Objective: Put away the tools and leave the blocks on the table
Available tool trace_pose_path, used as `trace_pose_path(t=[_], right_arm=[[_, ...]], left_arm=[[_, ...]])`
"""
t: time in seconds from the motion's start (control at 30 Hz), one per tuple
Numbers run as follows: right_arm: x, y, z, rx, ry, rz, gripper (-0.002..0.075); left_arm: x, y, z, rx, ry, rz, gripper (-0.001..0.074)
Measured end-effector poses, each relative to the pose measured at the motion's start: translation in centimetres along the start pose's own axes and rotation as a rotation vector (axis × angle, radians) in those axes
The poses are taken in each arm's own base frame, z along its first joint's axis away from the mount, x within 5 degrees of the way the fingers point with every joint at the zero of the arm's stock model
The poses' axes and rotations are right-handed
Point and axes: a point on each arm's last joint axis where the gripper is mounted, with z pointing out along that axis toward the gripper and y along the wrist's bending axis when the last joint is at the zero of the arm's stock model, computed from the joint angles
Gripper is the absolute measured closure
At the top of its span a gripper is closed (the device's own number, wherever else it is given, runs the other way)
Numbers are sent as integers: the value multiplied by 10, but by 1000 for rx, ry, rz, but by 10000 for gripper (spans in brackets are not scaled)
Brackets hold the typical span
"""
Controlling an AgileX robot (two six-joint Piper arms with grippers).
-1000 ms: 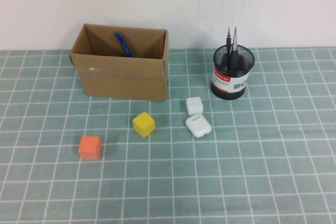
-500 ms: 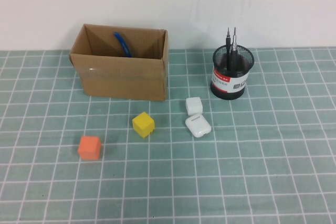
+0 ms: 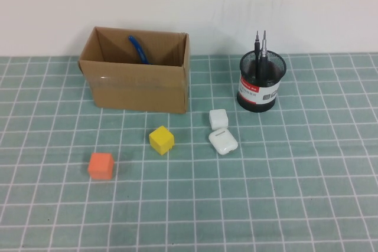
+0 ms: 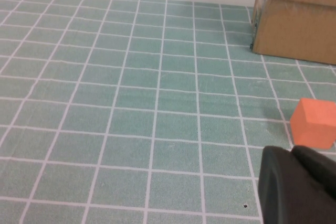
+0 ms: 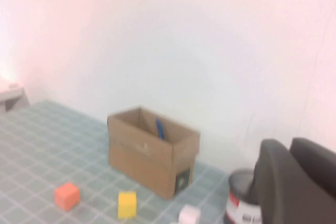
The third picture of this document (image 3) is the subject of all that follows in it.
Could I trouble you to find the blue-handled cutting pliers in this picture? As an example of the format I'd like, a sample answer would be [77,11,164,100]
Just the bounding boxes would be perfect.
[127,35,150,65]

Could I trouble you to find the orange cube block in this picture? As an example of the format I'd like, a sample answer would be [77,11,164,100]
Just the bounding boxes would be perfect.
[87,152,115,181]

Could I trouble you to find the green checked tablecloth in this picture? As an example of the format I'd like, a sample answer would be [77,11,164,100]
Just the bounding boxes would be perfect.
[0,53,378,252]

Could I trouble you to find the white cube block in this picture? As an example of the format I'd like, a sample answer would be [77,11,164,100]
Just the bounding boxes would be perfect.
[208,108,229,130]

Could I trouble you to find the black mesh pen holder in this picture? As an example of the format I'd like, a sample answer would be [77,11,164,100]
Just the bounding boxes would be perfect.
[236,50,287,114]

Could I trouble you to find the brown cardboard box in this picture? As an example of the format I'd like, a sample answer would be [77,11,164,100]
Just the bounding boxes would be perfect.
[77,26,190,114]

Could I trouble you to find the white earbuds case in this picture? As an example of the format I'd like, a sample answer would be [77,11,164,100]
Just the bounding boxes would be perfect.
[208,127,239,155]

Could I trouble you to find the yellow cube block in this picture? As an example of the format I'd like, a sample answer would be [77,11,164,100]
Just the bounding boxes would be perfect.
[148,125,175,156]

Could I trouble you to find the thick black screwdriver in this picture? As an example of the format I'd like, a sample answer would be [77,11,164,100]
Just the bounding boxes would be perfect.
[259,30,269,81]

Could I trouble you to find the thin black precision screwdriver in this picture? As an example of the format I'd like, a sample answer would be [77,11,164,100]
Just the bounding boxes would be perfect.
[253,30,262,79]

